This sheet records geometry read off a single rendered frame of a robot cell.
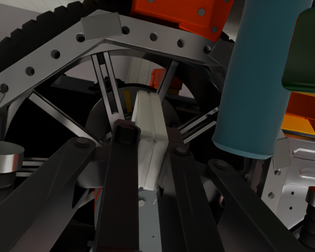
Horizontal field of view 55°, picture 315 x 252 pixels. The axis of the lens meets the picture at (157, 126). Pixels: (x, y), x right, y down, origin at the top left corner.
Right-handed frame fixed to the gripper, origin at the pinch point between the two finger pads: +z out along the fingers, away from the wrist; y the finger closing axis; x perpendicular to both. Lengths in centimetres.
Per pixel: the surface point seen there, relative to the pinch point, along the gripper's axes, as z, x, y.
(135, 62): 446, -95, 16
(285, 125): 70, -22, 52
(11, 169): 5.8, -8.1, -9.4
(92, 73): 453, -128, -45
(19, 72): 28.2, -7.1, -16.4
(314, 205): 8.9, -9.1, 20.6
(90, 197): 33.4, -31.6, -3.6
